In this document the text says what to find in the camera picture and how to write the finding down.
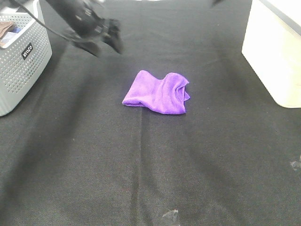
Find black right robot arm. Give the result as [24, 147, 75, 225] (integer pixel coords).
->
[211, 0, 223, 7]

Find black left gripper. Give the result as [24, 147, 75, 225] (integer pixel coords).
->
[67, 18, 124, 57]

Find clear tape piece front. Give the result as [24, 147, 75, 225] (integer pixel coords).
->
[162, 209, 179, 225]

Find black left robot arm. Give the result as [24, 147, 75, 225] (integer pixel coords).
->
[47, 0, 123, 57]

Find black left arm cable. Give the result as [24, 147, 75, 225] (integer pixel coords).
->
[9, 0, 76, 44]

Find blue cloth in basket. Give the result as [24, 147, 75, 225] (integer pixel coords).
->
[2, 27, 22, 41]

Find black table cover cloth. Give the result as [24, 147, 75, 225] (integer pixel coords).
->
[0, 0, 301, 226]

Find white plastic storage box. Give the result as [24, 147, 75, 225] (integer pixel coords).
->
[242, 0, 301, 108]

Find brown cloth in basket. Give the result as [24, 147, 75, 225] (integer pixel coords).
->
[0, 21, 15, 46]

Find clear tape piece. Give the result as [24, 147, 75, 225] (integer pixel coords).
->
[290, 161, 301, 171]
[162, 209, 179, 225]

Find clear tape piece right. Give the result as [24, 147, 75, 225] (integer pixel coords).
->
[290, 161, 301, 171]

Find purple microfiber towel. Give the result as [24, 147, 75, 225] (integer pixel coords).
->
[122, 70, 190, 115]

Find grey perforated plastic basket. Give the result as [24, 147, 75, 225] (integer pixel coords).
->
[0, 0, 52, 116]

